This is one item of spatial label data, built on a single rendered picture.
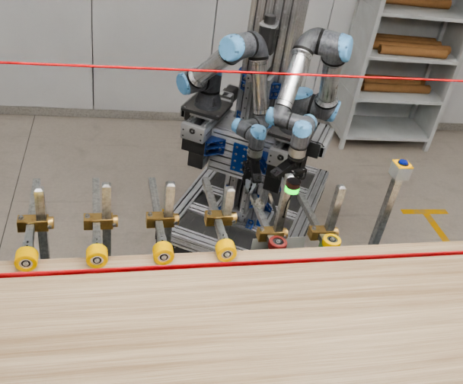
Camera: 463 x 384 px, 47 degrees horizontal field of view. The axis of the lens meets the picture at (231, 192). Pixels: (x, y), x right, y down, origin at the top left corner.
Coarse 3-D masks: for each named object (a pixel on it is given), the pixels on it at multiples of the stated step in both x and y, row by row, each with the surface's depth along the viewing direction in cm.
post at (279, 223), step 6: (288, 174) 224; (282, 192) 230; (282, 198) 230; (288, 198) 230; (282, 204) 231; (288, 204) 232; (282, 210) 233; (276, 216) 237; (276, 222) 237; (282, 222) 237; (276, 228) 238; (282, 228) 239
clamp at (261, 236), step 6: (258, 228) 240; (264, 228) 241; (270, 228) 241; (258, 234) 239; (264, 234) 238; (270, 234) 239; (276, 234) 240; (282, 234) 240; (258, 240) 240; (264, 240) 240
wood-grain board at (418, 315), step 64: (128, 256) 210; (192, 256) 215; (256, 256) 220; (320, 256) 225; (448, 256) 236; (0, 320) 177; (64, 320) 181; (128, 320) 184; (192, 320) 188; (256, 320) 192; (320, 320) 196; (384, 320) 200; (448, 320) 204
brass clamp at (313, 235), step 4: (308, 228) 248; (316, 228) 246; (320, 228) 247; (324, 228) 247; (336, 228) 249; (308, 232) 248; (312, 232) 244; (316, 232) 244; (320, 232) 245; (324, 232) 245; (328, 232) 246; (332, 232) 246; (336, 232) 247; (308, 236) 248; (312, 236) 245; (316, 236) 246; (312, 240) 246; (316, 240) 247
